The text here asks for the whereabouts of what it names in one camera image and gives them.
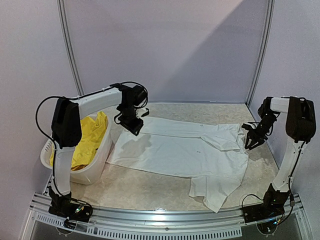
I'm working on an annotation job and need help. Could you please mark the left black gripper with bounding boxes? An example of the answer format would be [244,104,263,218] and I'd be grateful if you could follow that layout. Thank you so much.
[118,104,144,136]

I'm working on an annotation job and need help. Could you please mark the white t-shirt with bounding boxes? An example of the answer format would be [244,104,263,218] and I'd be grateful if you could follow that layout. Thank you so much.
[107,117,249,212]

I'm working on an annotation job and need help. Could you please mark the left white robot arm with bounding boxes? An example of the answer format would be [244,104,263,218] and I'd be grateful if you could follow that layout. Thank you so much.
[51,82,149,197]

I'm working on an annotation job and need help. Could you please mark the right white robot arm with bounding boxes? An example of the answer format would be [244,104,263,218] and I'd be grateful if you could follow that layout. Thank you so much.
[241,96,317,193]

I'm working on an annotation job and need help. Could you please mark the white plastic laundry basket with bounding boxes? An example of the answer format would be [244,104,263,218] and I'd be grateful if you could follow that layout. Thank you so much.
[39,113,113,185]

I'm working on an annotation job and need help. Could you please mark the yellow garment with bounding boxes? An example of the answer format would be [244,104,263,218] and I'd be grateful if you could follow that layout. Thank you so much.
[49,111,110,172]

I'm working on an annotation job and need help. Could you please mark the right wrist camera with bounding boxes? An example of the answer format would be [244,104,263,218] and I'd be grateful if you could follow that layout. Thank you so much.
[241,122,258,131]

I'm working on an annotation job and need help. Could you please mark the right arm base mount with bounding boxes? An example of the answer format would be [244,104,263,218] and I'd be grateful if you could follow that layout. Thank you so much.
[241,198,295,225]

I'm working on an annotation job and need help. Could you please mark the front aluminium rail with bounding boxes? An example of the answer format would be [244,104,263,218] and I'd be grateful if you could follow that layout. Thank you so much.
[22,193,313,240]

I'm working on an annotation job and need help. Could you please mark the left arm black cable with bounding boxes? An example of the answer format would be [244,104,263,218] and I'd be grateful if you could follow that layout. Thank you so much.
[34,95,66,146]

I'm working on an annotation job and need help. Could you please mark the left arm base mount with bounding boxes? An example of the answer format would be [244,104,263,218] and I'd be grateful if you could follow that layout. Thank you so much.
[48,186,93,223]

